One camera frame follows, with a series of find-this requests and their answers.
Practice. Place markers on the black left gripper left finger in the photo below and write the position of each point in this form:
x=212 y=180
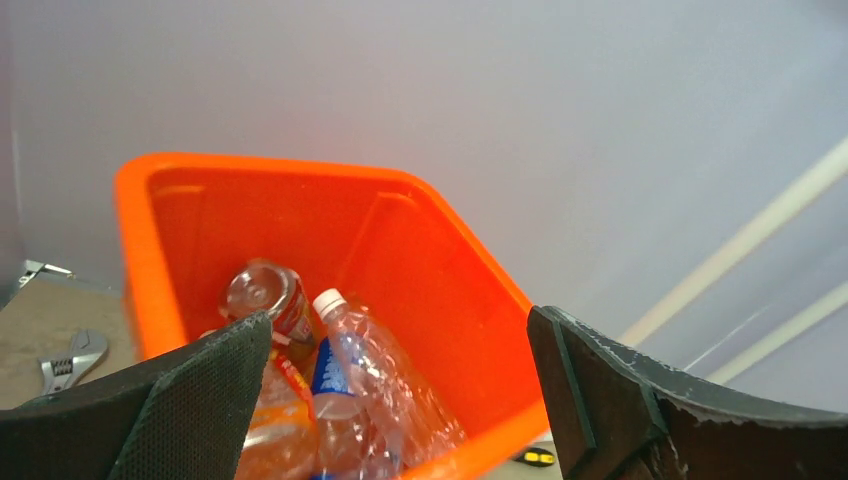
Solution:
x=181 y=415

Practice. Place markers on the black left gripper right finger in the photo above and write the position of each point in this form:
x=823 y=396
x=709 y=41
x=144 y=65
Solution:
x=615 y=413

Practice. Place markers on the crushed orange label bottle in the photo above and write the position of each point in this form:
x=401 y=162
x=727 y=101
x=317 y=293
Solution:
x=282 y=439

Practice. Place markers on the wide clear plastic bottle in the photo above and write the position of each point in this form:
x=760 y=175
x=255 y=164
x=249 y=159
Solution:
x=408 y=425

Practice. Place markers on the orange plastic bin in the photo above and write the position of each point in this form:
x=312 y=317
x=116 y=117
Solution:
x=189 y=221

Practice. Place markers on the blue pepsi label bottle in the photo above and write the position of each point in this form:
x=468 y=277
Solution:
x=341 y=422

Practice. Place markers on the yellow black screwdriver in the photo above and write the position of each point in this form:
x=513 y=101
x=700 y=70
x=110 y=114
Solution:
x=536 y=457

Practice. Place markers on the red adjustable wrench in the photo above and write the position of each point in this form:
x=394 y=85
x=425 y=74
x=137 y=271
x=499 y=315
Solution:
x=62 y=371

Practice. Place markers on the white pvc pipe frame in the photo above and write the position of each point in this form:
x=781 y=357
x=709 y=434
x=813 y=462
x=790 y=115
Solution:
x=778 y=277

